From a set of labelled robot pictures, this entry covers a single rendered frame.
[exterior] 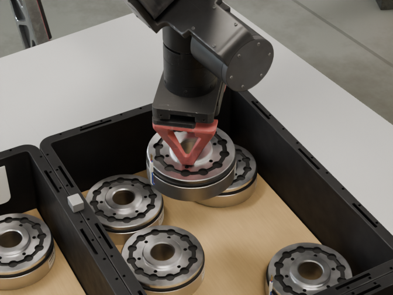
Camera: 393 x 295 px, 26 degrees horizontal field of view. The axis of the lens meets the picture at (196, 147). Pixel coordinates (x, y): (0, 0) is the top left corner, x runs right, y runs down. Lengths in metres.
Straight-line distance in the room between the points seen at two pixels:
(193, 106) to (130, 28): 0.89
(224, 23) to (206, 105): 0.12
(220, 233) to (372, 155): 0.43
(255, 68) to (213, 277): 0.35
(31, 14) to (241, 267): 0.96
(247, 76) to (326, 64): 2.12
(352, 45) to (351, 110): 1.49
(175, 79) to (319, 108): 0.70
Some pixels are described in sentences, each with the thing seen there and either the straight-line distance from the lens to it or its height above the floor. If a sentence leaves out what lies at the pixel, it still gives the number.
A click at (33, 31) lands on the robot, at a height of 0.65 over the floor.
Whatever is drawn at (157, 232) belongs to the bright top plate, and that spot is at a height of 0.86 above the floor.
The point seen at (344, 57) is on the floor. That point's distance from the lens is 2.97.
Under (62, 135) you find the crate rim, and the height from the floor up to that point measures 0.93.
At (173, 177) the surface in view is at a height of 1.00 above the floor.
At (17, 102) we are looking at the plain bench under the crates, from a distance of 1.58.
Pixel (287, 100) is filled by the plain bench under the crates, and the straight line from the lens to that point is 1.56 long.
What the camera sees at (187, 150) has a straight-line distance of 1.00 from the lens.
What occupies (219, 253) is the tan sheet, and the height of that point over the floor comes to 0.83.
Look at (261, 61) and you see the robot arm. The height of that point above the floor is 1.18.
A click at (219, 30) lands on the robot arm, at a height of 1.21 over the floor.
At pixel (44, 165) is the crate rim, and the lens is 1.08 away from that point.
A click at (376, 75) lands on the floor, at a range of 2.89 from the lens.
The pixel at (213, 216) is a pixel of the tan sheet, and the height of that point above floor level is 0.83.
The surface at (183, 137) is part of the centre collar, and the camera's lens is 0.98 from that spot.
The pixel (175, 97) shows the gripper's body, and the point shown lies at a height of 1.10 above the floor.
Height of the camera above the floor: 1.63
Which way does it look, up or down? 40 degrees down
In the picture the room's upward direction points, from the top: straight up
